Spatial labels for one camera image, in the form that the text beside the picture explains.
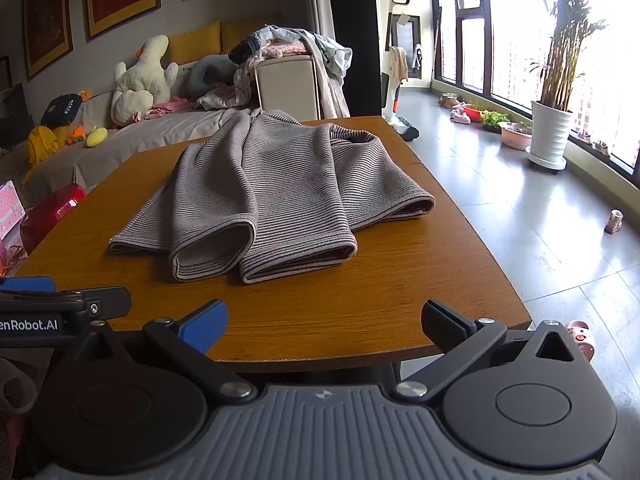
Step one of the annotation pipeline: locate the grey striped knit garment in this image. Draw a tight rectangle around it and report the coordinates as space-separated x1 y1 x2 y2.
108 112 435 284

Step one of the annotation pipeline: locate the pile of clothes on box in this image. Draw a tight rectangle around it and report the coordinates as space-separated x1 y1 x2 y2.
224 25 352 118

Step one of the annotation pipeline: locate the red plastic stool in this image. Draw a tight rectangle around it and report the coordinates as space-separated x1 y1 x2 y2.
20 184 86 255

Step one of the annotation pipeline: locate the pink box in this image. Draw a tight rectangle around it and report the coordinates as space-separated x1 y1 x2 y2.
0 180 25 240

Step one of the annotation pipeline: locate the pink slipper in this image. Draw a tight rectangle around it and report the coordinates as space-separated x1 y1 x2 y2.
566 320 597 362

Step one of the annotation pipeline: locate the grey covered sofa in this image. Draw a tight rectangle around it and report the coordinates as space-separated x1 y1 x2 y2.
1 108 236 207

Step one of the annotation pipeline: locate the yellow plush toy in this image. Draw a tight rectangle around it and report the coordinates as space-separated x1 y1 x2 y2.
22 125 86 184

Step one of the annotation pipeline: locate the yellow lemon plush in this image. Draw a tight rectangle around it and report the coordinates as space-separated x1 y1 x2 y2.
86 127 108 148

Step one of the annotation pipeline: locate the black cap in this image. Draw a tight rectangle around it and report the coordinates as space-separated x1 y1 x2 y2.
40 93 82 130

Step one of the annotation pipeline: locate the pink bowl on floor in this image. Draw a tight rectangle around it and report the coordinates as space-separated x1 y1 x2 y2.
499 122 533 151

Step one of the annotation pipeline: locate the small green plant tray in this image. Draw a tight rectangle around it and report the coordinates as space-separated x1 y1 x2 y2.
480 110 510 134

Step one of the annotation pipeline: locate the white plant pot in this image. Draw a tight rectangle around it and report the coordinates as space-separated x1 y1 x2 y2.
525 101 573 172

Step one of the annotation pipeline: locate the white plush duck toy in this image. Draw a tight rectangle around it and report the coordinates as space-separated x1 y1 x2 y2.
111 35 179 127

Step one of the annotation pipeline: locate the grey neck pillow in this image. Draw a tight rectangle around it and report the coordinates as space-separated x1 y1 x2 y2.
186 54 238 99

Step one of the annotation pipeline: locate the beige storage box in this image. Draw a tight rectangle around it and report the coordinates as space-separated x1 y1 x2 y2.
254 55 321 122

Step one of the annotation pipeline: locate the yellow sofa cushion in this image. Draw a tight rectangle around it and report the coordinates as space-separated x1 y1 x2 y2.
166 22 221 65

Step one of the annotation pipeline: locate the left red framed picture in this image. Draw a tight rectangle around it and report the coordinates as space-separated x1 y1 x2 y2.
22 0 73 79

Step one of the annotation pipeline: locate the tall green bamboo plant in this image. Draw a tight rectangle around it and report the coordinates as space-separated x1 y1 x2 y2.
538 0 605 112

